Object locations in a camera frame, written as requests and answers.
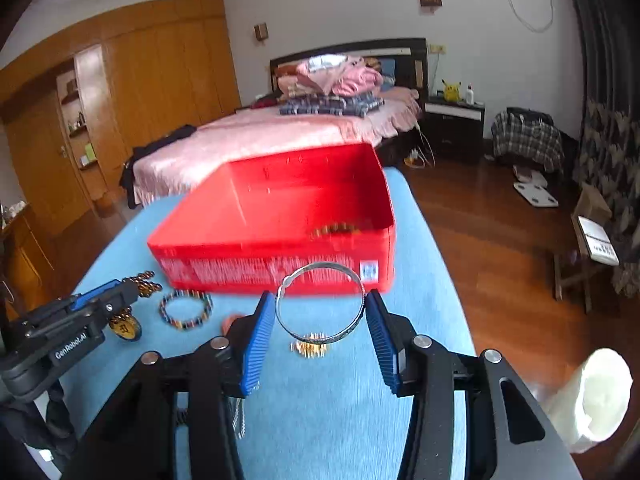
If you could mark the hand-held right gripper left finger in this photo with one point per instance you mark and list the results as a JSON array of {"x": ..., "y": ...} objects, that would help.
[{"x": 257, "y": 345}]

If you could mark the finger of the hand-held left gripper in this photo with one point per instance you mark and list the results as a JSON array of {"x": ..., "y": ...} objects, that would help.
[
  {"x": 100, "y": 291},
  {"x": 122, "y": 299}
]

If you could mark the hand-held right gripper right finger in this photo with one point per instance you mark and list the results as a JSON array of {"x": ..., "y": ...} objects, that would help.
[{"x": 382, "y": 345}]

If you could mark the gold jewelry piece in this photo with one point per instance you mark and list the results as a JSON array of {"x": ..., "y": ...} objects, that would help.
[{"x": 310, "y": 351}]

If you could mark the silver bangle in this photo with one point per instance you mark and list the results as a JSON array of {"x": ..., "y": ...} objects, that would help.
[{"x": 327, "y": 340}]

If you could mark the red tin box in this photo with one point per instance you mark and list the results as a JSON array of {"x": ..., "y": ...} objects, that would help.
[{"x": 300, "y": 195}]

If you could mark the low wooden cabinet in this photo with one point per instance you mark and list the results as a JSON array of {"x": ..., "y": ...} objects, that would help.
[{"x": 20, "y": 270}]

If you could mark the dark clothing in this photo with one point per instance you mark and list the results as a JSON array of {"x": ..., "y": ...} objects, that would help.
[{"x": 165, "y": 140}]

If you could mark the power strip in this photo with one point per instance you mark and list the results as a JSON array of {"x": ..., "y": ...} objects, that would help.
[{"x": 414, "y": 160}]

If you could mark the wooden stool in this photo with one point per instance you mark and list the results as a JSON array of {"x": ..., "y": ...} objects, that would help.
[{"x": 570, "y": 270}]

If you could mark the bed with pink bedspread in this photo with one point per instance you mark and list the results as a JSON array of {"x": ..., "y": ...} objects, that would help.
[{"x": 250, "y": 140}]

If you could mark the white bathroom scale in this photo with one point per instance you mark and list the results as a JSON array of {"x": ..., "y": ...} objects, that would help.
[{"x": 535, "y": 194}]

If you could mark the dark nightstand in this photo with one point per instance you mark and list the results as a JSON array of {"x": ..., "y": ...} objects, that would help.
[{"x": 450, "y": 130}]

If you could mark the wooden wardrobe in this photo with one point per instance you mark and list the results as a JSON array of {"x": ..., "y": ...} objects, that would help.
[{"x": 165, "y": 75}]

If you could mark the cardboard box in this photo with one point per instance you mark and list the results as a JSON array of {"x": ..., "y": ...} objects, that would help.
[{"x": 595, "y": 240}]

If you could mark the folded plaid blanket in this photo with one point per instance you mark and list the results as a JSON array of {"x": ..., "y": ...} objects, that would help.
[{"x": 325, "y": 105}]

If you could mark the plaid cloth on chair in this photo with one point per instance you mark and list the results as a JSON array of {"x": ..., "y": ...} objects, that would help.
[{"x": 525, "y": 140}]

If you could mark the yellow plush toy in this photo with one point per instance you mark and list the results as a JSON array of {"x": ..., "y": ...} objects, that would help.
[{"x": 451, "y": 91}]

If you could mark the white bottle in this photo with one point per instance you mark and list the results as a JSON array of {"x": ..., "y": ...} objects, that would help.
[{"x": 469, "y": 95}]

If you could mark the pile of pink clothes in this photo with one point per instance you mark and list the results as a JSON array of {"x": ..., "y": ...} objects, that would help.
[{"x": 350, "y": 80}]

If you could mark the dark patterned curtain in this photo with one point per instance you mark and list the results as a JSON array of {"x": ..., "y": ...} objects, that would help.
[{"x": 610, "y": 110}]

